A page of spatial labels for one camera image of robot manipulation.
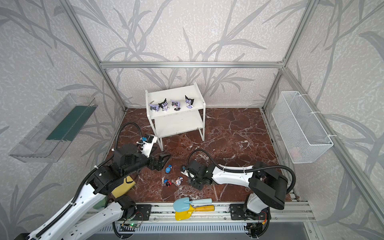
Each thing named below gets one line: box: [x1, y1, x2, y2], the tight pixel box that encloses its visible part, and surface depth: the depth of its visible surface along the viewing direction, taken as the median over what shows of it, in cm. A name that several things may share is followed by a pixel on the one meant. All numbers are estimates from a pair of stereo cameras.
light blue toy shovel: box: [173, 197, 213, 213], surface depth 77 cm
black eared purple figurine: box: [148, 100, 160, 112], surface depth 72 cm
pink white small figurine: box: [175, 176, 184, 187], surface depth 84 cm
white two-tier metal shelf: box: [145, 82, 206, 152], surface depth 81 cm
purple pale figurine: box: [170, 99, 181, 111], surface depth 72 cm
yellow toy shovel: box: [175, 205, 215, 221], surface depth 75 cm
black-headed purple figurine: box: [158, 98, 169, 111], surface depth 72 cm
